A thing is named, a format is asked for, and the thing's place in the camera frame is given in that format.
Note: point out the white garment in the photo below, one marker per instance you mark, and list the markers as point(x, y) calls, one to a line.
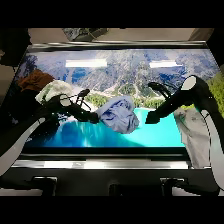
point(55, 89)

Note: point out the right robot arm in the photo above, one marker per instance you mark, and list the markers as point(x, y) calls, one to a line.
point(201, 97)

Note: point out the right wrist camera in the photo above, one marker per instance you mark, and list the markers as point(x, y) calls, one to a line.
point(158, 87)

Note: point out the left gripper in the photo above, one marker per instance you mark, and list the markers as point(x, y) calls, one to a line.
point(87, 116)

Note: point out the brown garment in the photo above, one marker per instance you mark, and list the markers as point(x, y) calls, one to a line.
point(34, 80)

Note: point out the light blue shirt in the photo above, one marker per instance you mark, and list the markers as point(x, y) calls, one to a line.
point(119, 115)

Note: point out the person's legs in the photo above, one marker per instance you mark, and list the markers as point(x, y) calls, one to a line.
point(201, 33)

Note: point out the pale grey garment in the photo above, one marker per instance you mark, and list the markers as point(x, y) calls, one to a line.
point(195, 136)

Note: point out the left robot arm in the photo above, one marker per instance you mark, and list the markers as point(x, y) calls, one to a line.
point(19, 144)

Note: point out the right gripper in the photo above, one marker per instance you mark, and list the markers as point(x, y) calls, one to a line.
point(154, 116)

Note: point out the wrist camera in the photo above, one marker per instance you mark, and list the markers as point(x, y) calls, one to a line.
point(83, 93)
point(158, 87)

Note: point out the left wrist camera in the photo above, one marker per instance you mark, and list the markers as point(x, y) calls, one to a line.
point(83, 93)

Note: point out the silver frame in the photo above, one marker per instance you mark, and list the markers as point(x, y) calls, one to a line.
point(100, 164)

